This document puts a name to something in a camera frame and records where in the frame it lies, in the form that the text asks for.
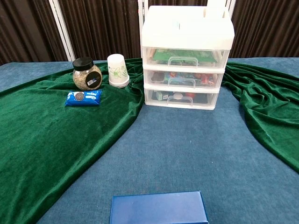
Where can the white cup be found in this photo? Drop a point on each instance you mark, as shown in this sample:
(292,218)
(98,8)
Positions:
(116,70)

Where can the green flat box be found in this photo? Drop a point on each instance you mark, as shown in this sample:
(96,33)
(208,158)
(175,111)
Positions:
(163,54)

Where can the blue cookie pack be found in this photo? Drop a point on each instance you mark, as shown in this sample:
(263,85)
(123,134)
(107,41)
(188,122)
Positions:
(84,98)

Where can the glass jar with black lid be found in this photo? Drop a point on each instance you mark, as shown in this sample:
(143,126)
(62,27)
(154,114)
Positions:
(84,79)

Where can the black curtain folding screen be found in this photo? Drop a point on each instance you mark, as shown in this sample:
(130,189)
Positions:
(105,28)

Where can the blue rectangular box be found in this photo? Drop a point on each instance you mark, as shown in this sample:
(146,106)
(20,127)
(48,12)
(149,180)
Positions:
(158,207)

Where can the green velvet cloth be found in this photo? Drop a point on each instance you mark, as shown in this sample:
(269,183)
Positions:
(46,140)

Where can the white plastic drawer unit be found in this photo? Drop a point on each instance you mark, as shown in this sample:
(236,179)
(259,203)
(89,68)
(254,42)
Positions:
(187,35)

